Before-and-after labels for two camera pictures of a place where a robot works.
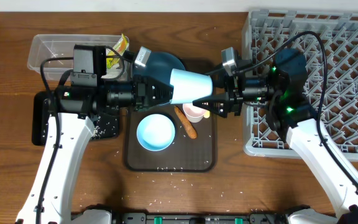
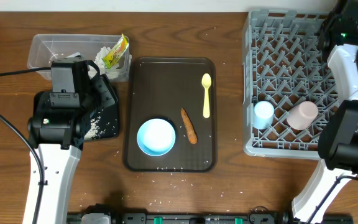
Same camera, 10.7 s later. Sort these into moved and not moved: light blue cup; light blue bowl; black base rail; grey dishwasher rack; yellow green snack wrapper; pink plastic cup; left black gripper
Moved: pink plastic cup; light blue bowl; left black gripper; light blue cup
Not moved: black base rail; grey dishwasher rack; yellow green snack wrapper
